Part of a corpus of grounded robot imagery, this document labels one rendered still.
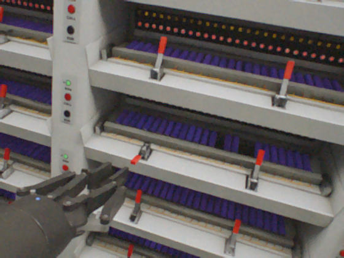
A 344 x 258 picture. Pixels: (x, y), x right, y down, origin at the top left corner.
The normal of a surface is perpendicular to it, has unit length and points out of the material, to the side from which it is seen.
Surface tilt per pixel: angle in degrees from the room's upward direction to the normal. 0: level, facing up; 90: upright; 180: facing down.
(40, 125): 21
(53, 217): 45
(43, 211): 27
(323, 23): 111
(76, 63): 90
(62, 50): 90
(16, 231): 34
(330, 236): 90
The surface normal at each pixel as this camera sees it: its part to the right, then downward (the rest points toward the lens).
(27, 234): 0.79, -0.57
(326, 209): 0.08, -0.76
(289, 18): -0.29, 0.59
